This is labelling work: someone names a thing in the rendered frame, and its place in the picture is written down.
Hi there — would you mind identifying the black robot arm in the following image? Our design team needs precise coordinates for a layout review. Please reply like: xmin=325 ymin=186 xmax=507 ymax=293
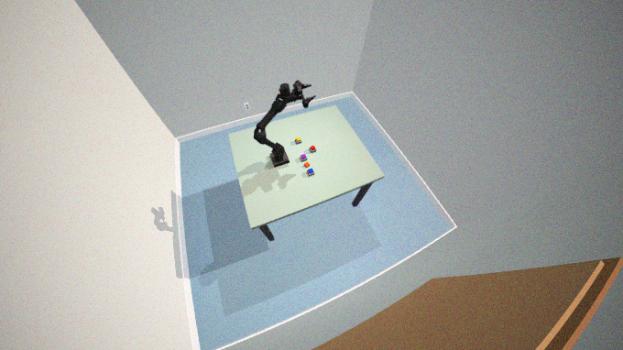
xmin=254 ymin=83 xmax=302 ymax=163

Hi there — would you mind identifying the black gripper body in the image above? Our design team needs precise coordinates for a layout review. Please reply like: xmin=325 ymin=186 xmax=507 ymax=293
xmin=290 ymin=80 xmax=309 ymax=108

